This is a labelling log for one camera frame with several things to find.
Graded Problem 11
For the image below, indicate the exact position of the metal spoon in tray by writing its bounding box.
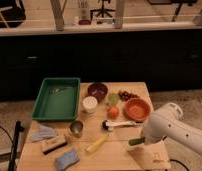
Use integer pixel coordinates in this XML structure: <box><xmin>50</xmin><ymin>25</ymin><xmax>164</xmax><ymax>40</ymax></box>
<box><xmin>49</xmin><ymin>87</ymin><xmax>73</xmax><ymax>94</ymax></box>

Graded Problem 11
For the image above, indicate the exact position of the black pole stand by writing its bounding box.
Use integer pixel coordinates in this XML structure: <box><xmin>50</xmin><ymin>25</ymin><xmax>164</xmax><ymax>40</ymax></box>
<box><xmin>8</xmin><ymin>121</ymin><xmax>24</xmax><ymax>171</ymax></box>

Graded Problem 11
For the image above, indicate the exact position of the green chili pepper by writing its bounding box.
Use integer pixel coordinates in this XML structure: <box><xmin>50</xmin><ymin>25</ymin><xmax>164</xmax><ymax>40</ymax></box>
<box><xmin>128</xmin><ymin>137</ymin><xmax>145</xmax><ymax>146</ymax></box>

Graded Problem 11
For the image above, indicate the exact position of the green apple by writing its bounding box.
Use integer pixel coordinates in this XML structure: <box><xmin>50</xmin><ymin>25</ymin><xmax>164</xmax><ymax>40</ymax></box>
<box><xmin>107</xmin><ymin>93</ymin><xmax>119</xmax><ymax>106</ymax></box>

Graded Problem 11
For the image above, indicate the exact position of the grey blue cloth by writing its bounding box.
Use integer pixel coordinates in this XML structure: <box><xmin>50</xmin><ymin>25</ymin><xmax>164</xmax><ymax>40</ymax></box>
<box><xmin>30</xmin><ymin>125</ymin><xmax>58</xmax><ymax>142</ymax></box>

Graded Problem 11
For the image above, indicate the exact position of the black cable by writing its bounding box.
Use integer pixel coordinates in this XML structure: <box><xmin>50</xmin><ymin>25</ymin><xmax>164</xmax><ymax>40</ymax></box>
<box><xmin>169</xmin><ymin>158</ymin><xmax>192</xmax><ymax>171</ymax></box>

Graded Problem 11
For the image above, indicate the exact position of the wooden block eraser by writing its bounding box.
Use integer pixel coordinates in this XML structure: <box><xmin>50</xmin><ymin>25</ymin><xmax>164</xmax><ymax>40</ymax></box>
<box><xmin>41</xmin><ymin>135</ymin><xmax>67</xmax><ymax>154</ymax></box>

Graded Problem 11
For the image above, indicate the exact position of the blue sponge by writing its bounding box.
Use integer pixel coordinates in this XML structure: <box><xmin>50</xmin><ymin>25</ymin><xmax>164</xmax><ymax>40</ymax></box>
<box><xmin>55</xmin><ymin>148</ymin><xmax>79</xmax><ymax>171</ymax></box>

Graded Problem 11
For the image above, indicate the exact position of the red tomato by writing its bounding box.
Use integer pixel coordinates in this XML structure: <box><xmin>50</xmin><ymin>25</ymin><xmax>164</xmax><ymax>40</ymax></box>
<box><xmin>107</xmin><ymin>106</ymin><xmax>119</xmax><ymax>119</ymax></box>

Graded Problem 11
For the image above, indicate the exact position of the metal cup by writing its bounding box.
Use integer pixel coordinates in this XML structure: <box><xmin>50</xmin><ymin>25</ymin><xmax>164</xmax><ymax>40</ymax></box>
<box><xmin>70</xmin><ymin>121</ymin><xmax>83</xmax><ymax>138</ymax></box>

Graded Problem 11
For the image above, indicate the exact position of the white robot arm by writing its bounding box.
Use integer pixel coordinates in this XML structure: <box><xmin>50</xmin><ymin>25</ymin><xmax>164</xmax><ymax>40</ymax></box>
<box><xmin>141</xmin><ymin>103</ymin><xmax>202</xmax><ymax>156</ymax></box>

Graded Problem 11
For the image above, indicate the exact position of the dark red bowl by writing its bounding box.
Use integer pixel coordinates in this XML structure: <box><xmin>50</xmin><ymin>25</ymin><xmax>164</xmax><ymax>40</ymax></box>
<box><xmin>87</xmin><ymin>83</ymin><xmax>108</xmax><ymax>102</ymax></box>

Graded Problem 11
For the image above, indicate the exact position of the green plastic tray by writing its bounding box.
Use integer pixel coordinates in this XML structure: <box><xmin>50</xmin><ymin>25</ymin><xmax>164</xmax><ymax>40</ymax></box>
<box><xmin>32</xmin><ymin>78</ymin><xmax>80</xmax><ymax>122</ymax></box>

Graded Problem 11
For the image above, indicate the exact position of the white cup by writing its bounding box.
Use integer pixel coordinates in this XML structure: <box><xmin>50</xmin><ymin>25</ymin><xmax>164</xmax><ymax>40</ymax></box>
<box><xmin>82</xmin><ymin>96</ymin><xmax>98</xmax><ymax>113</ymax></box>

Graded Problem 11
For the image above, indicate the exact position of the bunch of dark grapes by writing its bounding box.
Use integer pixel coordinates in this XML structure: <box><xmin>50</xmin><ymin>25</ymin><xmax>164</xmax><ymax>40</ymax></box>
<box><xmin>118</xmin><ymin>91</ymin><xmax>138</xmax><ymax>101</ymax></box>

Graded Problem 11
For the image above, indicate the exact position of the orange bowl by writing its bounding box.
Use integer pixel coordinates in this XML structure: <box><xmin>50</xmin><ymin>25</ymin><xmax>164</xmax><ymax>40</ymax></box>
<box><xmin>124</xmin><ymin>98</ymin><xmax>151</xmax><ymax>122</ymax></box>

